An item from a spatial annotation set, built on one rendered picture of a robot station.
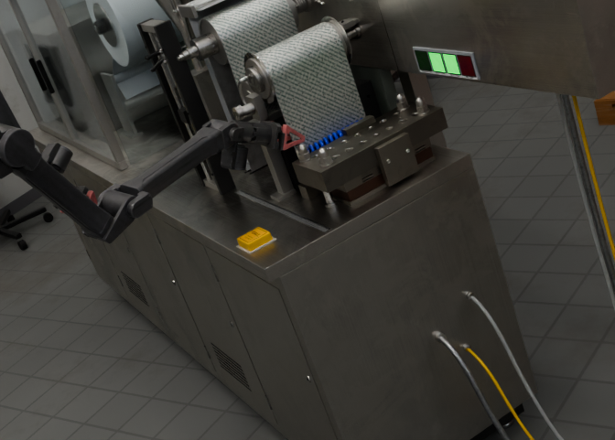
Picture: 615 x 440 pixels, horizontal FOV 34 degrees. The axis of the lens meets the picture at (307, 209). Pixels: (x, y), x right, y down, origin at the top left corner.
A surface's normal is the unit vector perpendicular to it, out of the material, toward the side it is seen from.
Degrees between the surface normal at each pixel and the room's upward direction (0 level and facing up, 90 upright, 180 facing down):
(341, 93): 90
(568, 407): 0
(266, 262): 0
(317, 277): 90
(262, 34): 92
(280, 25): 92
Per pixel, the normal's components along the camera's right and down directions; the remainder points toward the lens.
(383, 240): 0.47, 0.20
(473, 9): -0.82, 0.45
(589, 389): -0.32, -0.87
